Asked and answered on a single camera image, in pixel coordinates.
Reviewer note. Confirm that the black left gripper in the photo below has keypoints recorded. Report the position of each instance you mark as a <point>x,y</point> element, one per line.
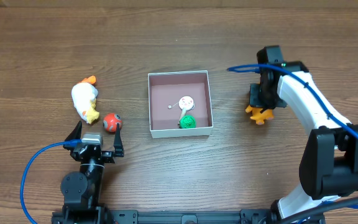
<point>98,154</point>

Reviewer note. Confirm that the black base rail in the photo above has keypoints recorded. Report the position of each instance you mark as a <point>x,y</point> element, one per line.
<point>245,216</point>

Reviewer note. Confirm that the green round toy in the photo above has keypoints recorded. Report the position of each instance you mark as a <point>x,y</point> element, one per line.
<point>187,122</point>

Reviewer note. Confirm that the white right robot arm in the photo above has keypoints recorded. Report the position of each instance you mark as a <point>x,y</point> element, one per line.
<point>328,170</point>

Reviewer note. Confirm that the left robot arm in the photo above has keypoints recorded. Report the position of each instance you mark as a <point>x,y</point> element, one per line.
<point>82,189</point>

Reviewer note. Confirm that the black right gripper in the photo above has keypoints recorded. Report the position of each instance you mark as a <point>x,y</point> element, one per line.
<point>258,101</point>

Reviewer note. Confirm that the small wooden rattle drum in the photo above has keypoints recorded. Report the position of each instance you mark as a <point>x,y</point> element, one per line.
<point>185,103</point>

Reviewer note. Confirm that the red and grey ball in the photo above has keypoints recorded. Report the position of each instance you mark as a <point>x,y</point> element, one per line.
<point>112,122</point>

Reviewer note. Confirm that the orange dog figurine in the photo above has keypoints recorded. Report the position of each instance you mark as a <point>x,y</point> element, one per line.
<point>259,115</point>

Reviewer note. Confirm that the white and yellow chick plush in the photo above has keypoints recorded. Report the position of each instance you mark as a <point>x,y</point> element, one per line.
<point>84,96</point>

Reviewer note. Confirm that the white box with pink inside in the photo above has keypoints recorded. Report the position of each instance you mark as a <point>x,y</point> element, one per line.
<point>166,89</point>

